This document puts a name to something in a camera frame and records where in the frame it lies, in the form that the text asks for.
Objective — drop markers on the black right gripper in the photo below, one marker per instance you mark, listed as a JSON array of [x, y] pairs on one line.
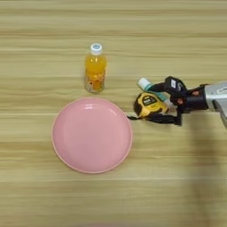
[[195, 99]]

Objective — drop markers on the yellow black tape measure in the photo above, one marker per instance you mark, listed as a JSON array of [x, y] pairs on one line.
[[147, 103]]

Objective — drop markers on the orange juice bottle white cap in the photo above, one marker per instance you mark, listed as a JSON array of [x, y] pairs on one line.
[[95, 69]]

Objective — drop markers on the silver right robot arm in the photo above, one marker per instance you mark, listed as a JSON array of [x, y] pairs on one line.
[[217, 96]]

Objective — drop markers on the green white glue stick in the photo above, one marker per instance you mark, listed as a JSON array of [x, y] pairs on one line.
[[144, 83]]

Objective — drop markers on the pink round plate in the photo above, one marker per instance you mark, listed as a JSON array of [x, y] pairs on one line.
[[91, 136]]

